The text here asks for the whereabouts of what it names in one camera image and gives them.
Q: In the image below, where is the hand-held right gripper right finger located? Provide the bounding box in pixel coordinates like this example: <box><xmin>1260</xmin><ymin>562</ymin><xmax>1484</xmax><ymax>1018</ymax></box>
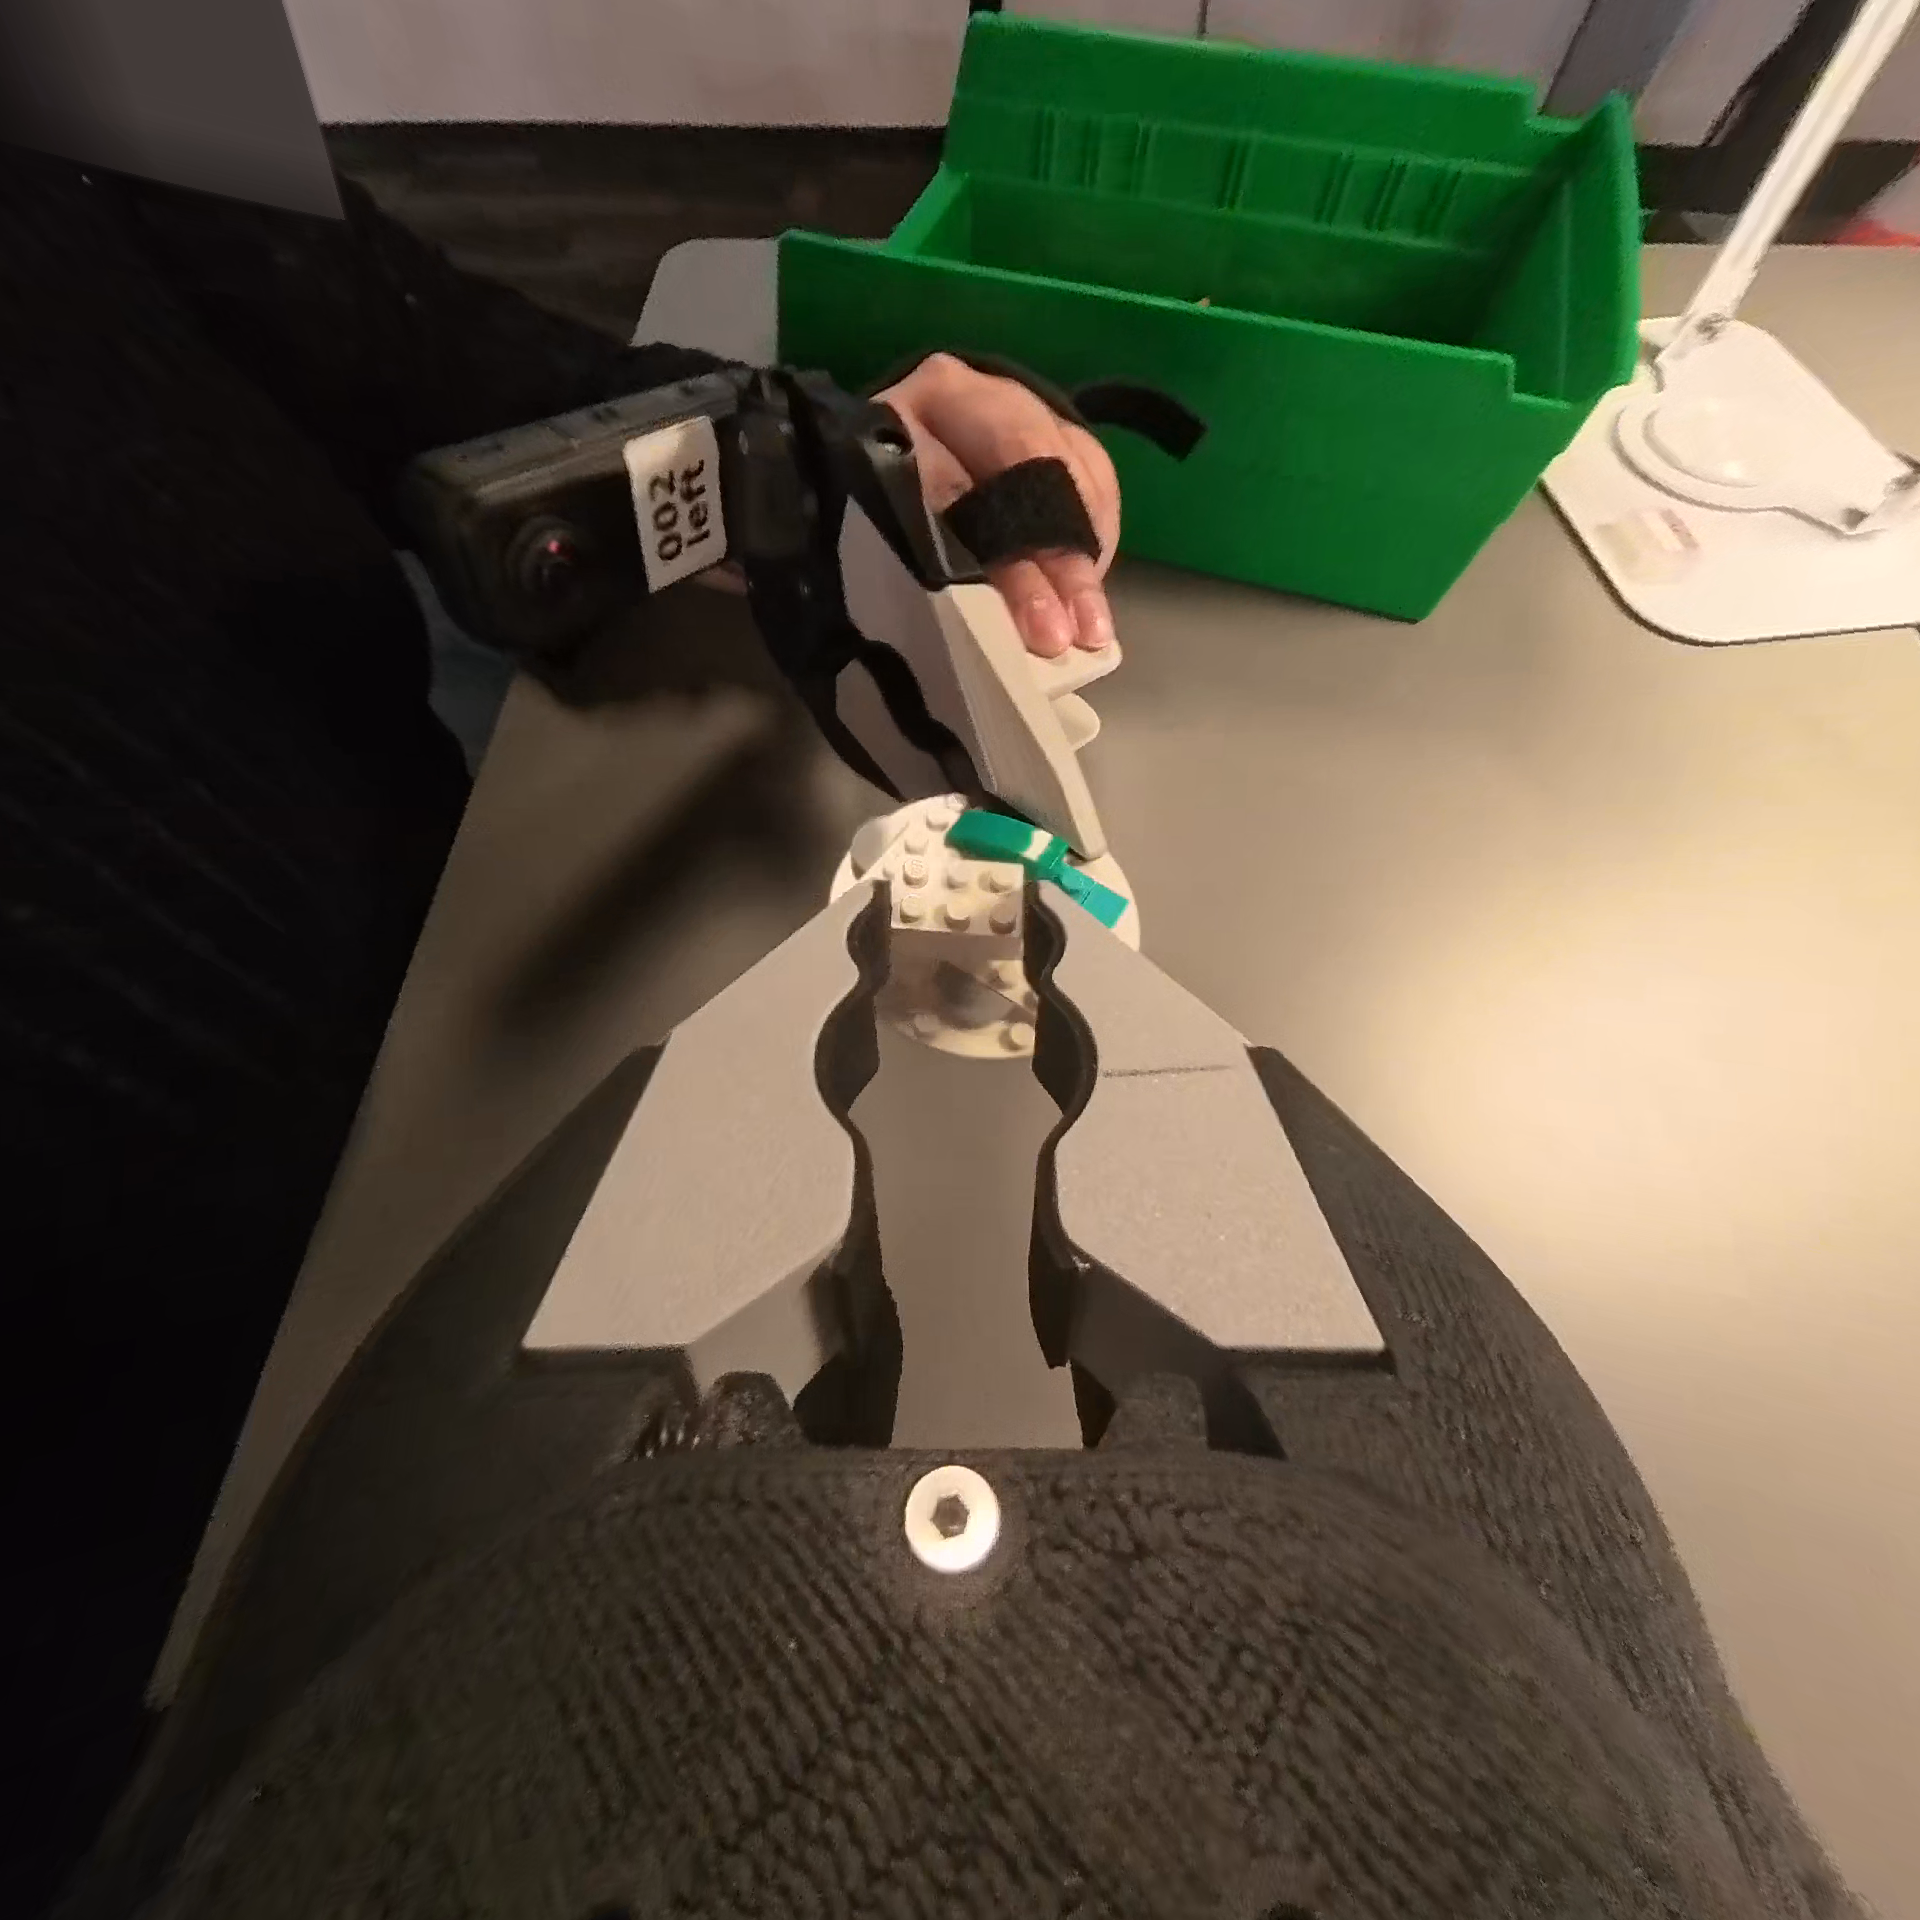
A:
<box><xmin>1024</xmin><ymin>893</ymin><xmax>1394</xmax><ymax>1378</ymax></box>

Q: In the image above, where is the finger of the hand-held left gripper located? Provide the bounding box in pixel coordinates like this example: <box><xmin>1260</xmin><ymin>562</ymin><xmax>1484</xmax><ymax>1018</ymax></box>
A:
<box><xmin>838</xmin><ymin>493</ymin><xmax>1109</xmax><ymax>869</ymax></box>
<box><xmin>750</xmin><ymin>592</ymin><xmax>985</xmax><ymax>810</ymax></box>

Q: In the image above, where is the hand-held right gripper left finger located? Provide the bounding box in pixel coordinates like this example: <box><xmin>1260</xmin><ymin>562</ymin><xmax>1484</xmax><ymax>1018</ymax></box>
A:
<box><xmin>520</xmin><ymin>885</ymin><xmax>904</xmax><ymax>1397</ymax></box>

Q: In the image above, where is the teal green lego piece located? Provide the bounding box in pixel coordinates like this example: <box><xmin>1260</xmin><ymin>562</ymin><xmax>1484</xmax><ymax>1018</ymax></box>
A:
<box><xmin>944</xmin><ymin>807</ymin><xmax>1134</xmax><ymax>929</ymax></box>

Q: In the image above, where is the small light grey lego brick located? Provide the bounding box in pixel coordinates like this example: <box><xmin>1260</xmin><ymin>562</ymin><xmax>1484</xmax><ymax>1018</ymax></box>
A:
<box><xmin>884</xmin><ymin>854</ymin><xmax>1040</xmax><ymax>995</ymax></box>

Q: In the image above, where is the round white lego plate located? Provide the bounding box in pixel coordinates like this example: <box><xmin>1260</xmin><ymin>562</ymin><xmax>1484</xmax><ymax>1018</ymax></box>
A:
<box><xmin>826</xmin><ymin>791</ymin><xmax>1144</xmax><ymax>1072</ymax></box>

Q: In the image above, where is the green plastic bin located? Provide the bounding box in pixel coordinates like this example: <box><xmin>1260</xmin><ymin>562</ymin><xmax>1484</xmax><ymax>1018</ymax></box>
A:
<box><xmin>774</xmin><ymin>9</ymin><xmax>1647</xmax><ymax>626</ymax></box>

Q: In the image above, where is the person's left forearm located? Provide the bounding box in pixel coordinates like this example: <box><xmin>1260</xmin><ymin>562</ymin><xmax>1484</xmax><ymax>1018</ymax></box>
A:
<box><xmin>336</xmin><ymin>173</ymin><xmax>782</xmax><ymax>453</ymax></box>

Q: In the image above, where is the person's left hand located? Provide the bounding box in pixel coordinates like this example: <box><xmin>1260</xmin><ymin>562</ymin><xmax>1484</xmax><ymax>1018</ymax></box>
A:
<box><xmin>865</xmin><ymin>353</ymin><xmax>1127</xmax><ymax>663</ymax></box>

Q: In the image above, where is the person's black clothing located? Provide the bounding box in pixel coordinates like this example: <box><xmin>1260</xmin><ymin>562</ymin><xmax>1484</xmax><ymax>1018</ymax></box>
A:
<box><xmin>0</xmin><ymin>143</ymin><xmax>519</xmax><ymax>1920</ymax></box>

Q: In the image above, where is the wooden book stand white base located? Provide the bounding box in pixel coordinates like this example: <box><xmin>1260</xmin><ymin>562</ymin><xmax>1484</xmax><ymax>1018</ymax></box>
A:
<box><xmin>1537</xmin><ymin>0</ymin><xmax>1920</xmax><ymax>650</ymax></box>

